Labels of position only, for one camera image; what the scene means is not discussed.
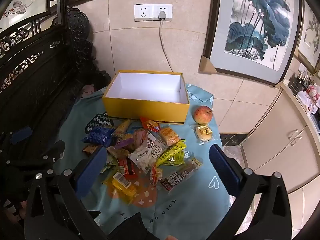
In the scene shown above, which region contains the framed lotus painting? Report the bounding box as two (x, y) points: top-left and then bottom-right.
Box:
(202, 0), (304, 87)

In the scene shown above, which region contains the yellow green snack bag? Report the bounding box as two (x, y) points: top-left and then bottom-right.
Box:
(154, 141), (193, 168)

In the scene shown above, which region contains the teal printed tablecloth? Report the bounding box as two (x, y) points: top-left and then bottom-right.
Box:
(54, 84), (232, 240)

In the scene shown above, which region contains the black snack bar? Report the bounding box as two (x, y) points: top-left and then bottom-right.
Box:
(160, 157), (203, 193)

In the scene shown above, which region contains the red apple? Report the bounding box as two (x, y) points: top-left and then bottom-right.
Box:
(193, 105), (213, 124)

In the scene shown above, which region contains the white wall socket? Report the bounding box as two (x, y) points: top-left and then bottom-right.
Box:
(153, 4), (173, 22)
(134, 4), (153, 22)

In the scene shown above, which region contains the framed flower painting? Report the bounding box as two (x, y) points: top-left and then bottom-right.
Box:
(296, 0), (320, 75)

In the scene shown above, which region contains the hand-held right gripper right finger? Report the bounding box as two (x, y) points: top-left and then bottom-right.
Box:
(209, 144), (293, 240)

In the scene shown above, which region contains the dark brush holder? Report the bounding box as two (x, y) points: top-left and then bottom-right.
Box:
(287, 72), (315, 95)

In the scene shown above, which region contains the floral printed cloth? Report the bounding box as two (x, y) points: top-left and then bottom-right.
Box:
(296, 85), (320, 114)

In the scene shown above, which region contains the pink cloth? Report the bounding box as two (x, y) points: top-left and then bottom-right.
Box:
(81, 84), (97, 97)

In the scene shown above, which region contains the clear yellow candy pack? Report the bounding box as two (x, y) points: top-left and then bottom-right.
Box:
(104, 171), (140, 204)

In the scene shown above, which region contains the round pastry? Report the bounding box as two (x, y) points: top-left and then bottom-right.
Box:
(194, 124), (214, 144)

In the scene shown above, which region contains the black bag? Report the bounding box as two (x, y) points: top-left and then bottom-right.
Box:
(82, 69), (112, 93)

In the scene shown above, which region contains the blue snack bag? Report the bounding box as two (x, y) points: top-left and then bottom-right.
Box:
(80, 126), (113, 148)

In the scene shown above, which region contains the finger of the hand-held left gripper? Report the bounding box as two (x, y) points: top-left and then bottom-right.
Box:
(0, 126), (34, 155)
(7, 140), (66, 178)

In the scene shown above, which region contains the white cabinet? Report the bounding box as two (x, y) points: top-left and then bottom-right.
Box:
(241, 81), (320, 230)

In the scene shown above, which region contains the pile of snack packets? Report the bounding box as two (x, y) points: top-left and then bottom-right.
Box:
(81, 116), (203, 205)

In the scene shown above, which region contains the yellow cardboard box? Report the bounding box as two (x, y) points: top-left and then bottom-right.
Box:
(102, 70), (190, 126)

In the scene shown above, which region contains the orange cracker pack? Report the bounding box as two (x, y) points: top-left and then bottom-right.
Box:
(158, 126), (181, 147)

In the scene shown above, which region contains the red brown snack wrapper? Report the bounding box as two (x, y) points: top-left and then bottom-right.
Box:
(117, 158), (137, 180)

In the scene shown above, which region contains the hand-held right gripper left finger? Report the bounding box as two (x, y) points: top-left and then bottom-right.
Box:
(24, 145), (110, 240)

